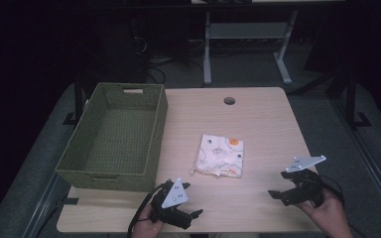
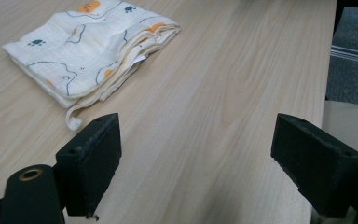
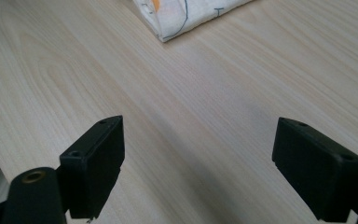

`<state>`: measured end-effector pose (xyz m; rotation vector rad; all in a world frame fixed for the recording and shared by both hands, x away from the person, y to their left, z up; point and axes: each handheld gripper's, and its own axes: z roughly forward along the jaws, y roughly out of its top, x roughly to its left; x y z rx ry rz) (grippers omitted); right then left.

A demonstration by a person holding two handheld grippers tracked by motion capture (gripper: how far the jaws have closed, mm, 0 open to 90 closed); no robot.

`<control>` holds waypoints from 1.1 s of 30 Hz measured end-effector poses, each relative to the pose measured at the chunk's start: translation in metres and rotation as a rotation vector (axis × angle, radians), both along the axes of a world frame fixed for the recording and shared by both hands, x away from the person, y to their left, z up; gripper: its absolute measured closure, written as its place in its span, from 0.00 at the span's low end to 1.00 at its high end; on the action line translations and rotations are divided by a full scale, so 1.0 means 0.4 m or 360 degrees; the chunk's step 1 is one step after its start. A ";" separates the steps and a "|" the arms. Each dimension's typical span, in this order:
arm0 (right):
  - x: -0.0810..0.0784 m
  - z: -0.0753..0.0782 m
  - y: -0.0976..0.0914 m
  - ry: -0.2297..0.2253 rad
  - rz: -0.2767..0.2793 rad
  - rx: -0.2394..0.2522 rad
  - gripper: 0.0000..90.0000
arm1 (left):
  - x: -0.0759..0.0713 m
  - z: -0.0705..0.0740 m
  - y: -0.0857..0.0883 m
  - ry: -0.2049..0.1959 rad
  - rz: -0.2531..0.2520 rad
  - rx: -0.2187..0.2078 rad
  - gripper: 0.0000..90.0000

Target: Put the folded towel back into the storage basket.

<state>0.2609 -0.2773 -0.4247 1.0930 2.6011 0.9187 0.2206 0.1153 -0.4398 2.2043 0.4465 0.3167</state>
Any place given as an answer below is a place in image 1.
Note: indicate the black metal stand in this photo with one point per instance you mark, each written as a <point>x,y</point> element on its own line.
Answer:
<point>352,99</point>
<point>78,95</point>

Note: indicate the person's left hand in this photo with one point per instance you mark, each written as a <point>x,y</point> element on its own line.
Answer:
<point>147,224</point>

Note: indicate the person's right hand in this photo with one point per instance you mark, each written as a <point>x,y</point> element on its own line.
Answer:
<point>329,214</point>

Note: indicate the printed white cloth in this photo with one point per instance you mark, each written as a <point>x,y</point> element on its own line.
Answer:
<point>220,155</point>

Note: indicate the grey metal desk frame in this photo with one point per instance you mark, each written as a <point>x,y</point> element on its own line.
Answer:
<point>246,31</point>

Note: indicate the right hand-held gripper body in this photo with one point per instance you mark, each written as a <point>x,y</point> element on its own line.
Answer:
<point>306,185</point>

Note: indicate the green woven basket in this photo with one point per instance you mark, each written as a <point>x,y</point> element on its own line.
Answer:
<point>119,132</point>

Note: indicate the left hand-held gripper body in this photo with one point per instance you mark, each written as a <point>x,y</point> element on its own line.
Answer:
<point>173,198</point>

